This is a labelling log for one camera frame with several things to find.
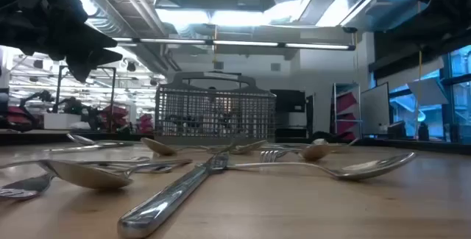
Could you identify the shelf rack with red bins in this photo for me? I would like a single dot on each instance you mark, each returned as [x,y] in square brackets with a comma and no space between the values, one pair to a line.
[346,103]

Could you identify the long ceiling light fixture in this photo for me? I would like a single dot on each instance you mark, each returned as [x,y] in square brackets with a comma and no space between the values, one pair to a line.
[243,43]

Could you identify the black metal frame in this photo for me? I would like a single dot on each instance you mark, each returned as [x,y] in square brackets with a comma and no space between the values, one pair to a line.
[113,99]

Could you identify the black bottle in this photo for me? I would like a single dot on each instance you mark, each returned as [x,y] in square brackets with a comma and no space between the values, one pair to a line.
[424,132]

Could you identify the whiteboard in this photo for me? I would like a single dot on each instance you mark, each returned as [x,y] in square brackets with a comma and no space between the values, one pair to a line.
[375,110]

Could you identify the grey mesh silverware basket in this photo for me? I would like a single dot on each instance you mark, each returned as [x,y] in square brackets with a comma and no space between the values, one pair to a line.
[215,140]

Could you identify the black cabinet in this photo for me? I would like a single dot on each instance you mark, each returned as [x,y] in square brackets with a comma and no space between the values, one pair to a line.
[289,101]

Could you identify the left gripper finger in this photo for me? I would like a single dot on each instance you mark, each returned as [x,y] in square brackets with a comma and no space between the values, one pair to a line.
[97,40]
[86,62]

